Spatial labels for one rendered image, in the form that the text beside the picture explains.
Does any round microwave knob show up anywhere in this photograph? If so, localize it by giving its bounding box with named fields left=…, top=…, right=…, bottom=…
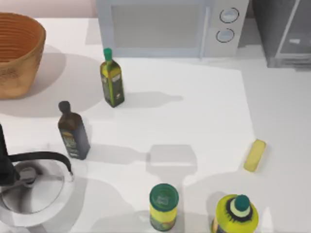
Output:
left=215, top=27, right=235, bottom=44
left=219, top=7, right=240, bottom=24

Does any woven brown basket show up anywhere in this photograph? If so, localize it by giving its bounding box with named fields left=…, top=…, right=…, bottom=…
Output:
left=0, top=12, right=47, bottom=100

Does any grey cabinet with dark inside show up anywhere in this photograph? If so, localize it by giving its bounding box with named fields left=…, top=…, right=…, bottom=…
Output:
left=251, top=0, right=311, bottom=71

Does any yellow bread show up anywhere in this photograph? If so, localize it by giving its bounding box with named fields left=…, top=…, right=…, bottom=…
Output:
left=243, top=138, right=267, bottom=173

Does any round yellow bottle, green cap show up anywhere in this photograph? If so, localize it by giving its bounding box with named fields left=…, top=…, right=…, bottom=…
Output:
left=210, top=194, right=259, bottom=233

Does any pale microwave door handle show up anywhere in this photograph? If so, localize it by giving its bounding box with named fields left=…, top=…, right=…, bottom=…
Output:
left=199, top=6, right=210, bottom=61

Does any pale microwave oven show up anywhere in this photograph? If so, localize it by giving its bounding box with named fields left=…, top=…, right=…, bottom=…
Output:
left=95, top=0, right=250, bottom=60

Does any pale microwave door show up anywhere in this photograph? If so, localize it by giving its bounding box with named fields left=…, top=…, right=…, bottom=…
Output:
left=96, top=0, right=210, bottom=58

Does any yellow can with green lid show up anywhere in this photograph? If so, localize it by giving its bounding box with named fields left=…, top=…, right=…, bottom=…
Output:
left=148, top=183, right=180, bottom=232

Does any green bottle with green cap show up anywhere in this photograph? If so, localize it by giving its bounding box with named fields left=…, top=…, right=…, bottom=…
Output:
left=99, top=48, right=125, bottom=108

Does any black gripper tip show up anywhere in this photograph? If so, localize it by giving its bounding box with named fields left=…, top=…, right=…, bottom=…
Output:
left=0, top=123, right=9, bottom=158

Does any silver kettle with black handle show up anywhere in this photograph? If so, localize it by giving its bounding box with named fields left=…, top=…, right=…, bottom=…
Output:
left=0, top=151, right=74, bottom=215

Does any dark brown bottle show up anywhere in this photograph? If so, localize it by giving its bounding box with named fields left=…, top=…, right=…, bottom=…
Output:
left=57, top=100, right=91, bottom=161

